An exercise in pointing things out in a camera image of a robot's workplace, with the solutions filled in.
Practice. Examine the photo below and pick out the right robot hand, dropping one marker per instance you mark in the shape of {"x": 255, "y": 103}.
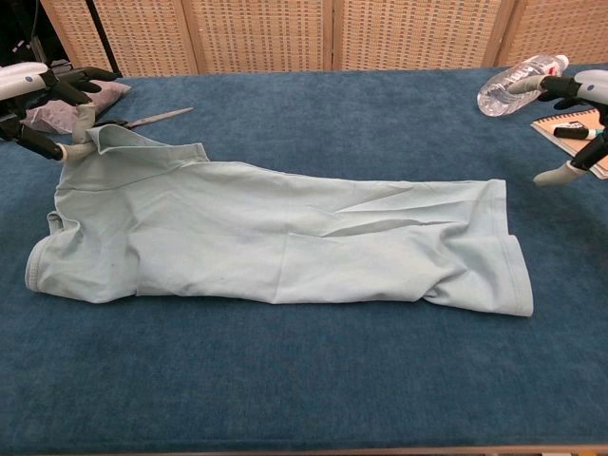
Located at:
{"x": 594, "y": 85}

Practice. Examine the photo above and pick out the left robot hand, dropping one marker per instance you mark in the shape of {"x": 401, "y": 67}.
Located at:
{"x": 28, "y": 78}

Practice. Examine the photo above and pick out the light blue t-shirt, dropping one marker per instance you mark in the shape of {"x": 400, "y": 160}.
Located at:
{"x": 285, "y": 247}

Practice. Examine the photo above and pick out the plastic bag with red cloth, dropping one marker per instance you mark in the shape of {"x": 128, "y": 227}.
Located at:
{"x": 57, "y": 116}

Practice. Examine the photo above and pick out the black green marker pen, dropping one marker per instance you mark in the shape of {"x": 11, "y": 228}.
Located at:
{"x": 570, "y": 133}

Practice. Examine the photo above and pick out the brown spiral notebook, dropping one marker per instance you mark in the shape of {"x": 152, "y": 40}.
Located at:
{"x": 546, "y": 124}

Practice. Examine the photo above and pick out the black tripod stand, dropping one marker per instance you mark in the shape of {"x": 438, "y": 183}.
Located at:
{"x": 101, "y": 38}

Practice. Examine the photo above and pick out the clear plastic water bottle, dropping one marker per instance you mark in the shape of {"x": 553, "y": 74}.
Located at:
{"x": 499, "y": 95}

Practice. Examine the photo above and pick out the wicker folding screen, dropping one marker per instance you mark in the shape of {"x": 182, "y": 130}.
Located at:
{"x": 261, "y": 33}

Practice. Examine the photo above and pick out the blue velvet table cover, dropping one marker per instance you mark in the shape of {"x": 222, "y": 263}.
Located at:
{"x": 304, "y": 389}

